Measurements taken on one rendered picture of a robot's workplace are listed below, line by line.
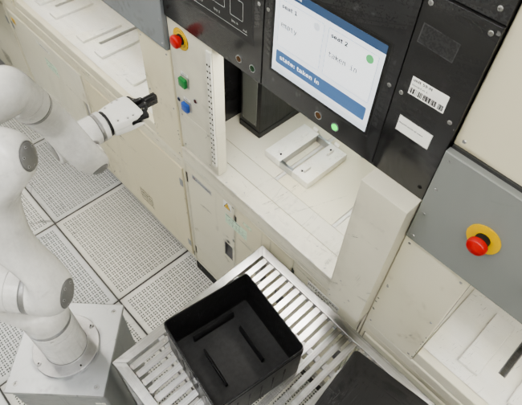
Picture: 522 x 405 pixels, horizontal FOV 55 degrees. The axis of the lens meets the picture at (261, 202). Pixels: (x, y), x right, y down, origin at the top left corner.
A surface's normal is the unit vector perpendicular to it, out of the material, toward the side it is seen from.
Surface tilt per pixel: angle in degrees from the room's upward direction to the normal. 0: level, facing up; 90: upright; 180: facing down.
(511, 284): 90
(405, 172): 90
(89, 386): 0
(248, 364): 0
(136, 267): 0
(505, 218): 90
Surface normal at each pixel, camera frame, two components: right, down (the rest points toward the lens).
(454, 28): -0.73, 0.53
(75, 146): 0.42, 0.39
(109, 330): 0.04, -0.61
